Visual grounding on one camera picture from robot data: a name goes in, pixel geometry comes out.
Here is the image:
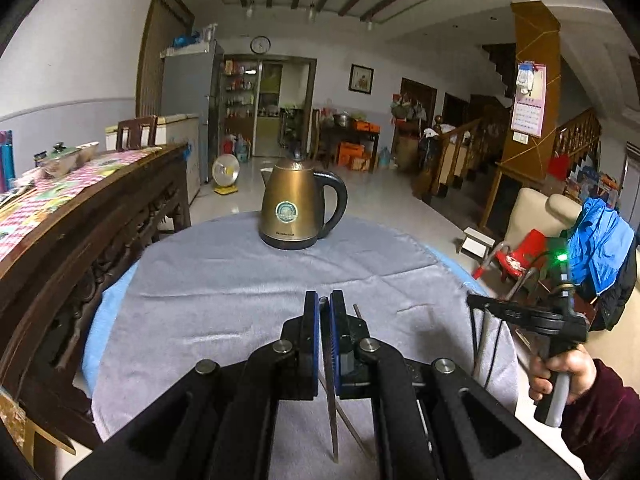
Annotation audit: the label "dark wooden chair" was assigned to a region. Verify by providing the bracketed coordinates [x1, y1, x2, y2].
[310, 109, 326, 161]
[116, 115, 158, 152]

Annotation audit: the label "blue jacket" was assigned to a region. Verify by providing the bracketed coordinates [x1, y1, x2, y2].
[567, 197, 638, 331]

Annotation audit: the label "beige sofa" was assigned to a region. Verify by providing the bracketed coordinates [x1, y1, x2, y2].
[502, 187, 583, 261]

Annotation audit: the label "wooden stair railing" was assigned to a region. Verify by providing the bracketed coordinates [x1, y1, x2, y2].
[432, 107, 603, 198]

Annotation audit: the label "pink wall calendar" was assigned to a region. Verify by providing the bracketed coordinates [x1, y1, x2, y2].
[511, 62, 547, 137]

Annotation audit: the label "white step stool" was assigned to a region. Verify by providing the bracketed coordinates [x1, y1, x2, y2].
[456, 227, 493, 261]

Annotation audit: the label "white chest freezer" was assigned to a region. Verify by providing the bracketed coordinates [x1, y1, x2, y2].
[105, 112, 201, 196]

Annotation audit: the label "dark wooden side table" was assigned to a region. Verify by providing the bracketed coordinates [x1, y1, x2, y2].
[317, 120, 381, 171]

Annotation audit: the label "kitchen sliding door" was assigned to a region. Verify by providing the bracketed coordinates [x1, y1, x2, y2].
[254, 57, 317, 158]

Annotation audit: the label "white hanging bag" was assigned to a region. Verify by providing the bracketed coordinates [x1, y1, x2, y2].
[516, 62, 535, 95]

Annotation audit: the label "gold floral mat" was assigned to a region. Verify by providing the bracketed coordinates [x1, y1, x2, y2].
[0, 390, 28, 461]

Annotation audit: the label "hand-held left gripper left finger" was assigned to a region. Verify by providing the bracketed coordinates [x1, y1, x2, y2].
[65, 291, 321, 480]

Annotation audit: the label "framed wall picture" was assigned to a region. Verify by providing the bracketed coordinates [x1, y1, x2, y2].
[348, 64, 375, 95]

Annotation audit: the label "red hanging decoration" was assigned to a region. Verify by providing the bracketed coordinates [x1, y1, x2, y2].
[547, 154, 572, 181]

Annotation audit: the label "dark wooden door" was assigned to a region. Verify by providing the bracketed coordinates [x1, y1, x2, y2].
[400, 77, 438, 176]
[442, 92, 471, 126]

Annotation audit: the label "brown curtain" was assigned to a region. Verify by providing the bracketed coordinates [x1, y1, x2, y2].
[136, 0, 196, 118]

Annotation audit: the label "blue thermos bottle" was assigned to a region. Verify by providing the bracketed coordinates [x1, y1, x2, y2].
[0, 130, 14, 193]

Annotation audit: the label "carved dark wooden table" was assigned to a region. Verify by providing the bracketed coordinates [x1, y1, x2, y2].
[0, 142, 193, 466]

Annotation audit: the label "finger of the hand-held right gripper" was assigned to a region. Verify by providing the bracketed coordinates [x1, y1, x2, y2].
[466, 294, 538, 334]

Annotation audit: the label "glass display cabinet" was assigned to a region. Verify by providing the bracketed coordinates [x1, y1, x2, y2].
[220, 55, 261, 153]

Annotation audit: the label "grey table cloth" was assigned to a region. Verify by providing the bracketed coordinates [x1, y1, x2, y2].
[91, 210, 521, 480]

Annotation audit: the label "red plastic child chair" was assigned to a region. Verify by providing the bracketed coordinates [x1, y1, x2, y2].
[472, 229, 548, 281]

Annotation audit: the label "round heater yellow base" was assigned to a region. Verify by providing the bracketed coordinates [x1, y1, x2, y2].
[211, 154, 240, 196]

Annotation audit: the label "person's right hand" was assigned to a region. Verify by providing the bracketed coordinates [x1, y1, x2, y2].
[529, 345, 597, 404]

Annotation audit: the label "gold electric kettle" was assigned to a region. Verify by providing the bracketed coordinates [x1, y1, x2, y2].
[258, 147, 348, 251]

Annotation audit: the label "hanging bags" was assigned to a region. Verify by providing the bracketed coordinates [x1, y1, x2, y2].
[390, 92, 428, 121]

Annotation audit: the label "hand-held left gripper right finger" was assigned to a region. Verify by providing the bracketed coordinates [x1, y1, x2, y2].
[329, 290, 583, 480]

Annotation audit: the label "person's right forearm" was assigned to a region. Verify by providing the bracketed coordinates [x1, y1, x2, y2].
[560, 359, 640, 480]

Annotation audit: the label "white ceramic bowl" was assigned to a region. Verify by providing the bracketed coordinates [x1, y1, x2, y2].
[75, 141, 101, 166]

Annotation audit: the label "pink checked tablecloth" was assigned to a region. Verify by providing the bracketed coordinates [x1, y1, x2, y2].
[0, 146, 163, 261]

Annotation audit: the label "orange cardboard boxes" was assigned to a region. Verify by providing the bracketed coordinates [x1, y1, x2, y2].
[337, 141, 373, 172]

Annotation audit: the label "grey refrigerator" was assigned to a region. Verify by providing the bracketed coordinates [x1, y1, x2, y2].
[160, 42, 226, 186]

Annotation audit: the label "bowl with glass lid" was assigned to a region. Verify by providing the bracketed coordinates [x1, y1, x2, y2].
[37, 142, 81, 178]

